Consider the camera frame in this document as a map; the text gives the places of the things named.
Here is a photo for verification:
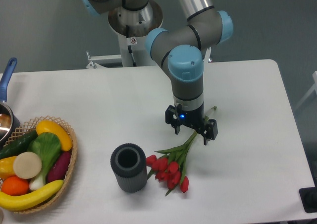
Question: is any yellow bell pepper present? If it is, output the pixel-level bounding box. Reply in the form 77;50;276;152
0;156;16;180

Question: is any woven wicker basket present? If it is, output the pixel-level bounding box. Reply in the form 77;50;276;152
5;116;78;214

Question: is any red tulip bouquet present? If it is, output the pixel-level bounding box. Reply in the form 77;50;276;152
146;106;218;197

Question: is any green bok choy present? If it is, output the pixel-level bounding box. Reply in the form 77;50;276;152
27;132;61;191

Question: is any blue handled steel pot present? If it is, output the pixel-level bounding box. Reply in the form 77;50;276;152
0;57;20;149

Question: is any dark grey ribbed vase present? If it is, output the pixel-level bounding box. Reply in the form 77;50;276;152
110;143;147;193

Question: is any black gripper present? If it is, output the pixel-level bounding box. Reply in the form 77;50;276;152
165;104;218;145

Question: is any purple sweet potato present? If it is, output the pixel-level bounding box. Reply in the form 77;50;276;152
47;152;71;183

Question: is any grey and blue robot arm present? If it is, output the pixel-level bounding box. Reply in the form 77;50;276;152
82;0;233;143

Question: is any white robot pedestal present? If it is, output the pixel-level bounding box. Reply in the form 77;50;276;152
85;0;164;69

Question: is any black device at right edge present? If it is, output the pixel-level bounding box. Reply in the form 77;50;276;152
299;187;317;213

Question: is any green cucumber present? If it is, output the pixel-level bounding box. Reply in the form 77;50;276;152
0;130;38;159

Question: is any beige round disc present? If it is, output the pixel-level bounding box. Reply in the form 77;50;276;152
13;152;42;179

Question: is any orange fruit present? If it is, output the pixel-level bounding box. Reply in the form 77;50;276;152
1;176;29;196

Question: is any white frame at right edge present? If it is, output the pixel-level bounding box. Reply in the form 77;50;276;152
294;71;317;112

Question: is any yellow banana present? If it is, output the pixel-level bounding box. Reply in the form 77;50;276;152
0;180;64;211

